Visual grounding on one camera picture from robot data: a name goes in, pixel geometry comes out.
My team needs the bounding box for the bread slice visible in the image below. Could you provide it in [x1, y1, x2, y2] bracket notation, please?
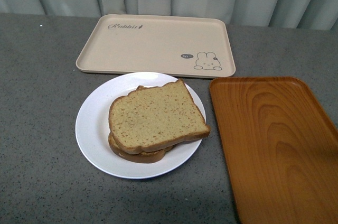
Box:
[108, 79, 211, 154]
[108, 85, 174, 164]

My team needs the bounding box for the white round plate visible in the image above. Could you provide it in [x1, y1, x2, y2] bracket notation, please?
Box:
[75, 72, 202, 179]

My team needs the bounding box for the beige rabbit tray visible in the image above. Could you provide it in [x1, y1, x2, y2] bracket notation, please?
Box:
[76, 14, 236, 79]

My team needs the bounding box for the brown wooden tray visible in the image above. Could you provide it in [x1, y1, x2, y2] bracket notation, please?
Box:
[210, 77, 337, 223]

